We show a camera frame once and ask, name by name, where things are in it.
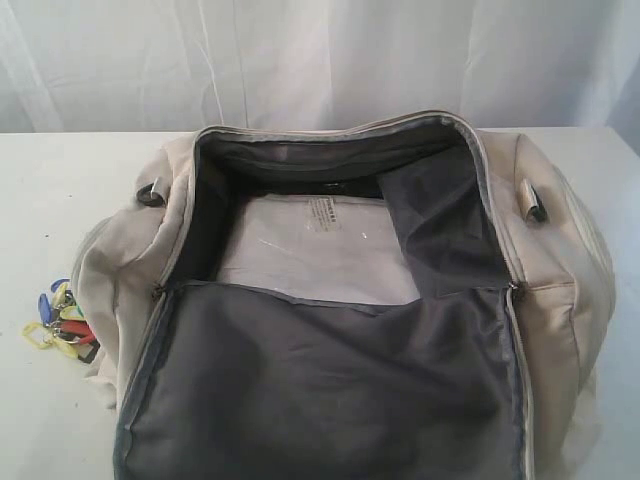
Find clear plastic-wrapped white package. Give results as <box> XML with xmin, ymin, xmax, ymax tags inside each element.
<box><xmin>214</xmin><ymin>195</ymin><xmax>420</xmax><ymax>305</ymax></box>

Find colourful key tag bunch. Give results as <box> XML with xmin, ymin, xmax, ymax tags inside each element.
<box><xmin>21</xmin><ymin>278</ymin><xmax>100</xmax><ymax>365</ymax></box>

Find beige duffel bag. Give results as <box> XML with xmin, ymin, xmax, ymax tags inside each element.
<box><xmin>71</xmin><ymin>111</ymin><xmax>616</xmax><ymax>479</ymax></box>

